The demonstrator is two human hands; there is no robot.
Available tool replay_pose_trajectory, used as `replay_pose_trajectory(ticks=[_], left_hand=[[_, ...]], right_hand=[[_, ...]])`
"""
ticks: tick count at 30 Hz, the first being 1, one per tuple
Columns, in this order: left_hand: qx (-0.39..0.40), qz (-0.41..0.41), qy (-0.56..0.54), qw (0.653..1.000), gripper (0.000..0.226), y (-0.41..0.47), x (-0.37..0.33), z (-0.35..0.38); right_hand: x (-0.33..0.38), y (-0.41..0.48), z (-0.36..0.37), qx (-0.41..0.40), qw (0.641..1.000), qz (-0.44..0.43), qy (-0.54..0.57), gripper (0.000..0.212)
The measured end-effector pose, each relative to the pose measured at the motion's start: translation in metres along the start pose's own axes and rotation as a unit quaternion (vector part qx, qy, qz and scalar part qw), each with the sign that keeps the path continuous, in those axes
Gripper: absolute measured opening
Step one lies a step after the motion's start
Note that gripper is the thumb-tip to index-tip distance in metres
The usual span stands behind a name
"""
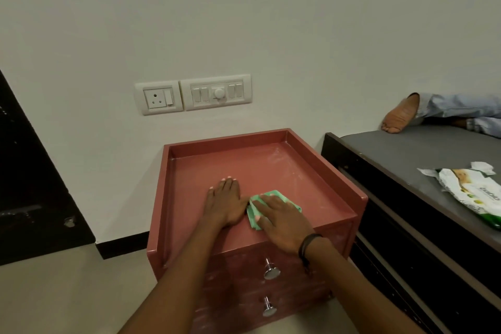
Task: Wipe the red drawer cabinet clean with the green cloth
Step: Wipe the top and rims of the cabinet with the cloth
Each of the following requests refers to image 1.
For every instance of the silver drawer knob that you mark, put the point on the silver drawer knob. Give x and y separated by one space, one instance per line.
271 272
269 309

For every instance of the black wrist band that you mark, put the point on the black wrist band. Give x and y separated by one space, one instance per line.
305 245

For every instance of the black baseboard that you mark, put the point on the black baseboard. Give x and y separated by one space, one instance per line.
121 245

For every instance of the black door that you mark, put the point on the black door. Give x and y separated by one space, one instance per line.
27 196

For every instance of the person's left forearm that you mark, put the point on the person's left forearm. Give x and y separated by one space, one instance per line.
180 283

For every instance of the person's left hand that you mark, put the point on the person's left hand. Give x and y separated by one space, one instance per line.
225 206

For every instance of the person's right hand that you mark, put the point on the person's right hand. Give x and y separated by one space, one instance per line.
285 226

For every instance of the white green wipes packet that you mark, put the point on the white green wipes packet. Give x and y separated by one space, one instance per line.
469 189

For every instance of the green cleaning cloth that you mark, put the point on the green cleaning cloth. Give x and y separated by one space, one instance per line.
251 212

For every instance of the black bed frame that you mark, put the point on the black bed frame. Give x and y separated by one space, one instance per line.
411 236

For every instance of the grey mattress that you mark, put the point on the grey mattress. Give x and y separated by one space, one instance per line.
399 153

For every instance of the red wooden nightstand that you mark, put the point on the red wooden nightstand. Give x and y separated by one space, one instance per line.
254 165

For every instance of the white wall socket plate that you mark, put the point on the white wall socket plate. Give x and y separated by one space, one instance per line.
158 97

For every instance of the person's right forearm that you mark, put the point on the person's right forearm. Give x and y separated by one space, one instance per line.
360 298

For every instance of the white wall switch plate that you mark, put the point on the white wall switch plate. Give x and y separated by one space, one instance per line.
217 92

